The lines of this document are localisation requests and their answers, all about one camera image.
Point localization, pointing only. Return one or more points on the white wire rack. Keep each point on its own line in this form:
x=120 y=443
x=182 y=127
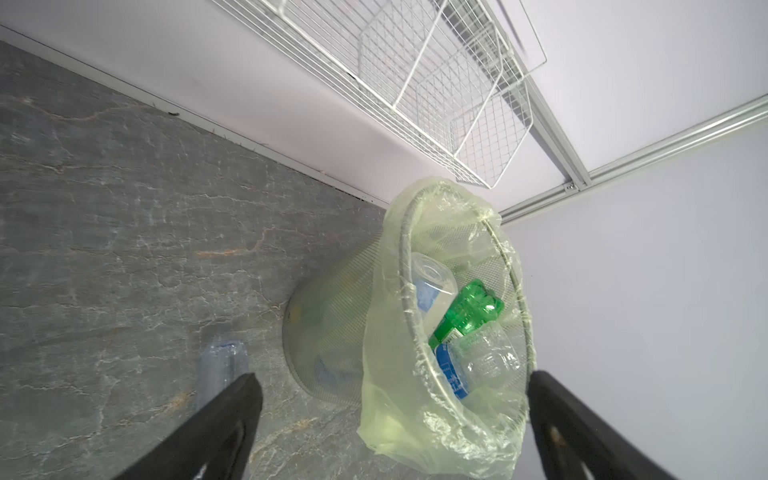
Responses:
x=442 y=76

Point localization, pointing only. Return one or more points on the blue label white cap bottle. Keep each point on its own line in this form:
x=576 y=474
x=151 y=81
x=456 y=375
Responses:
x=483 y=359

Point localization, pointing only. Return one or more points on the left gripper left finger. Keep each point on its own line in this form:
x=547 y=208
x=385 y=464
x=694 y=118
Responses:
x=214 y=443

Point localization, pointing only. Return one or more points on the green bottle yellow cap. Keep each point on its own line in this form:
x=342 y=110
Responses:
x=474 y=306

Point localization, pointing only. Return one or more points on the purple label clear bottle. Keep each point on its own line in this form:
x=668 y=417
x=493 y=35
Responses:
x=221 y=363

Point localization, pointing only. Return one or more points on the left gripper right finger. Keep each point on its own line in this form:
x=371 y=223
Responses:
x=573 y=442

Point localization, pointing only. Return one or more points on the bin with green bag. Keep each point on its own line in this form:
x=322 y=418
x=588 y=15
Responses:
x=353 y=334

